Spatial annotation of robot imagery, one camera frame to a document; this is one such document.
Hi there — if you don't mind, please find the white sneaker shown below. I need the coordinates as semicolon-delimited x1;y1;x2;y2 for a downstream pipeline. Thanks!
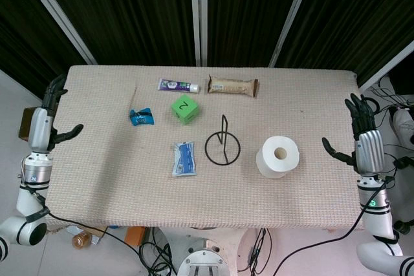
392;107;414;147

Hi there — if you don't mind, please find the orange drink bottle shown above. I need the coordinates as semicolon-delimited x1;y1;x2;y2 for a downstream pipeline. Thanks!
71;229;92;250

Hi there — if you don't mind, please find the green number cube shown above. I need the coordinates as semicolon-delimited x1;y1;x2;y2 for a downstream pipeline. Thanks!
170;94;199;125

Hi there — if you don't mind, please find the white toilet paper roll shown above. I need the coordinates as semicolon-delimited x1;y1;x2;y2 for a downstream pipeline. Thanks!
256;136;300;179

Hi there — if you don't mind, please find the black wire roll holder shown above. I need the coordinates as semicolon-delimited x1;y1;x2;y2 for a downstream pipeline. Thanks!
204;114;242;165

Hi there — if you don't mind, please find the brown snack bar wrapper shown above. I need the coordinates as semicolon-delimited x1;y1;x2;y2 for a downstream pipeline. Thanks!
206;74;259;98

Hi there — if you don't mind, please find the blue white tissue pack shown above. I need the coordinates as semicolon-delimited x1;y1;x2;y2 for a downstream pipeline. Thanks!
171;141;198;178

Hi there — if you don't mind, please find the blue crumpled snack packet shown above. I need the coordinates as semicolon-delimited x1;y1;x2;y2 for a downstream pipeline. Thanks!
129;107;156;127

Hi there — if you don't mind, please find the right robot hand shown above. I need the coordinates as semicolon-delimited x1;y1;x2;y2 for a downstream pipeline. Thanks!
321;93;386;176

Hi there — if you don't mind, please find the beige woven table cloth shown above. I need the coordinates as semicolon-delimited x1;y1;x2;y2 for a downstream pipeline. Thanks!
44;65;394;232

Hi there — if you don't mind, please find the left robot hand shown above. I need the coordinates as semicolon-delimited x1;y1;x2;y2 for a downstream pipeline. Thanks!
28;74;84;153

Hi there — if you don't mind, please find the brown cardboard box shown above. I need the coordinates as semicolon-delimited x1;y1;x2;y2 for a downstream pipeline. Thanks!
17;106;39;143

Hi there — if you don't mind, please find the white partition frame post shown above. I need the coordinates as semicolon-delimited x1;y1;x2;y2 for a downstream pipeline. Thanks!
358;40;414;93
19;0;98;66
189;0;208;67
268;0;318;68

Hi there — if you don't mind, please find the orange box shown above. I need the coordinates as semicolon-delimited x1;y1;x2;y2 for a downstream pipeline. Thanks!
124;226;147;247

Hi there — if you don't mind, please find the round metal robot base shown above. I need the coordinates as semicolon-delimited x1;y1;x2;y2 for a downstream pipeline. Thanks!
176;236;231;276

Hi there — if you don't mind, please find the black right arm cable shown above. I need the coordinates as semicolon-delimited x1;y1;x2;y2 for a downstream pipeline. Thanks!
270;174;396;276

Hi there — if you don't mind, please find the purple white toothpaste tube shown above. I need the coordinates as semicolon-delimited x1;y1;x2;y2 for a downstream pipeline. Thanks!
157;78;201;94

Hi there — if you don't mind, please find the black floor cable bundle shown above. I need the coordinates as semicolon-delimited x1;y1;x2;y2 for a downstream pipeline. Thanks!
138;227;178;276

